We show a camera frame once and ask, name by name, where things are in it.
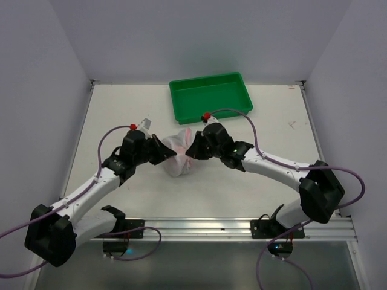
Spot white pink mesh laundry bag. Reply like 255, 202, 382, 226
161, 128, 194, 178

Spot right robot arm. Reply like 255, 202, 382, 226
186, 123, 345, 237

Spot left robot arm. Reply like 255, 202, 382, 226
24, 130, 176, 267

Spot green plastic tray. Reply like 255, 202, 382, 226
169, 72, 253, 125

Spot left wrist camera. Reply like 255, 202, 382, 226
137, 118, 151, 132

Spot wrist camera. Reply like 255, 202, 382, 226
137, 118, 151, 132
202, 112, 219, 126

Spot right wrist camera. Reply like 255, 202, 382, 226
202, 112, 219, 126

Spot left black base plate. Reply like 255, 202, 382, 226
97, 205, 145, 238

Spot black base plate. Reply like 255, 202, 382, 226
250, 201, 309, 239
97, 205, 145, 238

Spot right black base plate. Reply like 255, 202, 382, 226
250, 201, 309, 239

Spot aluminium mounting rail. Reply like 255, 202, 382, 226
37, 216, 357, 242

